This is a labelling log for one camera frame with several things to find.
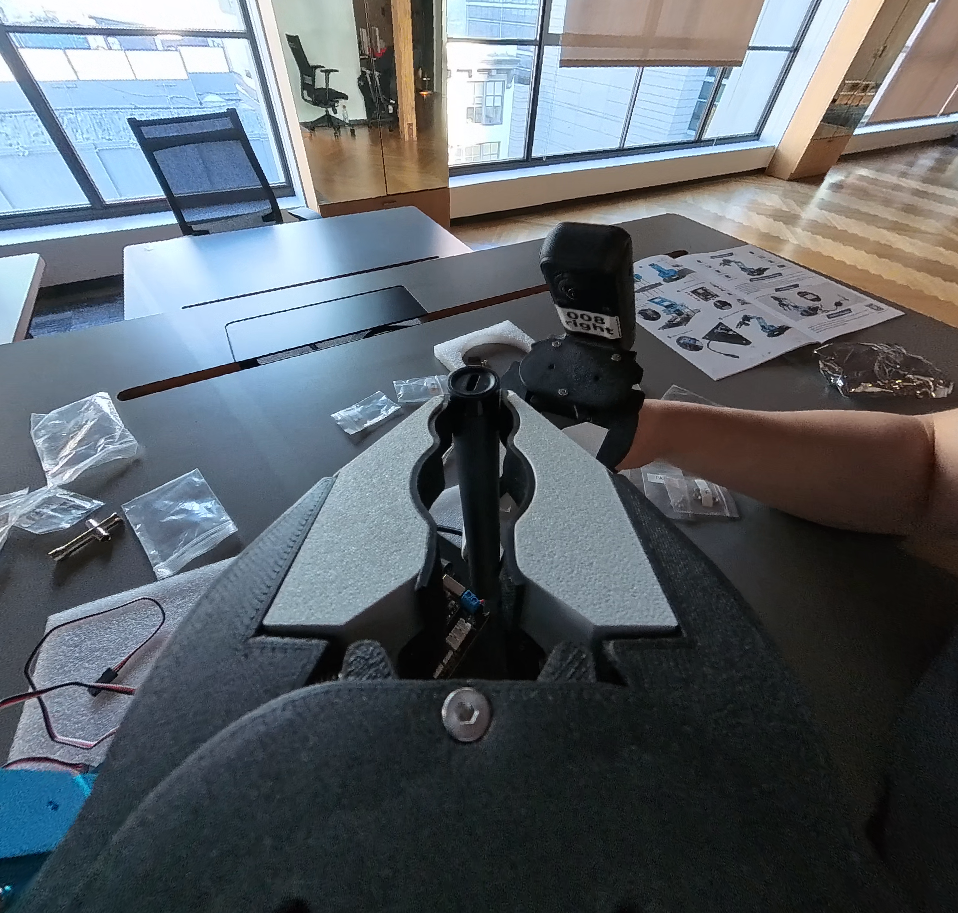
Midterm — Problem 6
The red and black wire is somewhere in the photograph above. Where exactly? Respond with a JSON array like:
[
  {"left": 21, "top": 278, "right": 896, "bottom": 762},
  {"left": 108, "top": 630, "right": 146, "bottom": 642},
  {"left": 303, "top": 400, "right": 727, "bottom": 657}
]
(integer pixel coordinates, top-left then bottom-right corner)
[{"left": 0, "top": 597, "right": 167, "bottom": 749}]

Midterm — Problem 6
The black tube part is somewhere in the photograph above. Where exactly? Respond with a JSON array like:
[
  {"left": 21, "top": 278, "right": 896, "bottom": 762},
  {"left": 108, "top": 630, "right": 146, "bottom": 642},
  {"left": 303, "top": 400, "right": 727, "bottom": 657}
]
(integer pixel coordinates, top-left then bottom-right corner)
[{"left": 448, "top": 364, "right": 504, "bottom": 603}]

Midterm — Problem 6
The person's right forearm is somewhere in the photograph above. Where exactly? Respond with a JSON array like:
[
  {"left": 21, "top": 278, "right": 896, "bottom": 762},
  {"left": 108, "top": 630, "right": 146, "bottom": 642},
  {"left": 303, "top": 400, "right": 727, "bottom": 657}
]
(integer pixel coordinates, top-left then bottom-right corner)
[{"left": 617, "top": 398, "right": 958, "bottom": 555}]

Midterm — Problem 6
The white desk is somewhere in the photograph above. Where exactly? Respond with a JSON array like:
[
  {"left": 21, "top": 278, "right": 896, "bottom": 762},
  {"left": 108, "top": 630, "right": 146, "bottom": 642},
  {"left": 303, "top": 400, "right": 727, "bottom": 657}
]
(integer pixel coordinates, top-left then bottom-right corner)
[{"left": 0, "top": 253, "right": 46, "bottom": 345}]

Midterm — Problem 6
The white foam piece with hole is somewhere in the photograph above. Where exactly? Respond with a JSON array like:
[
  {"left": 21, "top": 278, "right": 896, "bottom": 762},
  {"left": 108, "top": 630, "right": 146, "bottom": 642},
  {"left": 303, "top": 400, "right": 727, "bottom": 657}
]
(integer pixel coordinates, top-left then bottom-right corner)
[{"left": 434, "top": 319, "right": 536, "bottom": 371}]

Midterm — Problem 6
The printed instruction manual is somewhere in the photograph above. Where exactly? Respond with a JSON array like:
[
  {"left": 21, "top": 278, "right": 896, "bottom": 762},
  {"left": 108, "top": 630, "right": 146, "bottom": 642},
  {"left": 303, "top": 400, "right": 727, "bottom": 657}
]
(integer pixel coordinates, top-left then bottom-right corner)
[{"left": 632, "top": 249, "right": 905, "bottom": 381}]

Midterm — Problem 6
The black circuit board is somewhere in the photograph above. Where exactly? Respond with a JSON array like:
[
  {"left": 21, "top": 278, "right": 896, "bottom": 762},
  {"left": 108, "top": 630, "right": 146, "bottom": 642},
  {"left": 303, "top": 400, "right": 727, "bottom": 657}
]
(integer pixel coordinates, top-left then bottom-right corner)
[{"left": 430, "top": 572, "right": 495, "bottom": 678}]

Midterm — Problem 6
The beige window blind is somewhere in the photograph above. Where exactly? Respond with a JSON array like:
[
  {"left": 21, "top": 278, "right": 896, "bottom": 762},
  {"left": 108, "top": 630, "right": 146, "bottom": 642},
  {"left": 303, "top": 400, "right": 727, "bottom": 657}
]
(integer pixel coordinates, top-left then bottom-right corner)
[{"left": 557, "top": 0, "right": 783, "bottom": 68}]

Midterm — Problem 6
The clear plastic zip bag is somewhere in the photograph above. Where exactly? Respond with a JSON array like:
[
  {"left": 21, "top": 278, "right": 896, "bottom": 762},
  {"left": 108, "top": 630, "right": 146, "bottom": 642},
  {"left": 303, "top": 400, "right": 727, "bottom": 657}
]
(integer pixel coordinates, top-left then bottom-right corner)
[
  {"left": 0, "top": 486, "right": 104, "bottom": 547},
  {"left": 121, "top": 468, "right": 239, "bottom": 581}
]

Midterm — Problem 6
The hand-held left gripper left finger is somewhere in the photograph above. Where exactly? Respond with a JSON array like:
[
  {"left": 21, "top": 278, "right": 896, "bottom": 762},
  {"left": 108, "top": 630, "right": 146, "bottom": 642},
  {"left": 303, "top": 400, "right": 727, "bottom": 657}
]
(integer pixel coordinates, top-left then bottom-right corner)
[{"left": 263, "top": 395, "right": 459, "bottom": 639}]

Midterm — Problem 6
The white foam sheet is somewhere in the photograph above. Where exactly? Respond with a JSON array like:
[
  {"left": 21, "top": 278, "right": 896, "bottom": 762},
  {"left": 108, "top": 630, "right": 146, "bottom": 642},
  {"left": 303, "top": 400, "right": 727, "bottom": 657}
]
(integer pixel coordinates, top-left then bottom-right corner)
[{"left": 6, "top": 557, "right": 240, "bottom": 772}]

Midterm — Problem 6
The blue and black hobby robot base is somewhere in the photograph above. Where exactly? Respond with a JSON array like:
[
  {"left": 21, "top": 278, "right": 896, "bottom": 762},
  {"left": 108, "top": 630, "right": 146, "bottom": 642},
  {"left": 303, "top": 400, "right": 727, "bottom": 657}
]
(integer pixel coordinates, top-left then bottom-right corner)
[{"left": 0, "top": 767, "right": 98, "bottom": 913}]

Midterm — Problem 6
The metal socket wrench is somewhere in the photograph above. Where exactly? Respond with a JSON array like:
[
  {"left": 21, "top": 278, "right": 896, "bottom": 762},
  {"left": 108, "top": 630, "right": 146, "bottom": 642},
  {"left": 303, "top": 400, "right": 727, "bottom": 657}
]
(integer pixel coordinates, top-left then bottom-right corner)
[{"left": 48, "top": 512, "right": 123, "bottom": 561}]

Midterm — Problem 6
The clear bag with white part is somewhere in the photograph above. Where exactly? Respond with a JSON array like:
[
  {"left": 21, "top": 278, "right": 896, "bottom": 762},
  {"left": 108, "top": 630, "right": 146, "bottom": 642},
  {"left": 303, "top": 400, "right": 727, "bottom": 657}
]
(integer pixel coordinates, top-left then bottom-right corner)
[{"left": 625, "top": 466, "right": 740, "bottom": 521}]

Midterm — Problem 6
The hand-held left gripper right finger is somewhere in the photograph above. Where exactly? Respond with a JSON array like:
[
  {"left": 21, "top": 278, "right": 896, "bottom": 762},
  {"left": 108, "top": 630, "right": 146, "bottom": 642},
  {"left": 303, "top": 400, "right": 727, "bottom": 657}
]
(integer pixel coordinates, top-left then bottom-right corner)
[{"left": 498, "top": 391, "right": 681, "bottom": 637}]

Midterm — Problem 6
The crumpled clear plastic bag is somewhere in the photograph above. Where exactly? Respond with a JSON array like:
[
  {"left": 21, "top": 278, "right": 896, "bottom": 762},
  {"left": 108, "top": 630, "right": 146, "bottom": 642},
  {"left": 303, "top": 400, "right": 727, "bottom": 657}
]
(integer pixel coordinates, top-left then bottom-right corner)
[{"left": 30, "top": 393, "right": 142, "bottom": 486}]

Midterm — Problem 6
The black mesh office chair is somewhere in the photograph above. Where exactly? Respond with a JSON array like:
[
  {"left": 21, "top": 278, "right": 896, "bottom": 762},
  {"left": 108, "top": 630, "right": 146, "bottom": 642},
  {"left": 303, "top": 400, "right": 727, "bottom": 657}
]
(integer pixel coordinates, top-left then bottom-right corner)
[{"left": 127, "top": 108, "right": 319, "bottom": 236}]

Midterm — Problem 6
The silver foil bag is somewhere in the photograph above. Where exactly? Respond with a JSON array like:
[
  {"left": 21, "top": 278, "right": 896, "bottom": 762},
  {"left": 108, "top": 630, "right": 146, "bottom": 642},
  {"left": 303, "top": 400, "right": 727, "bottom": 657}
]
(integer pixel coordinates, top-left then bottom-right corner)
[{"left": 814, "top": 340, "right": 955, "bottom": 399}]

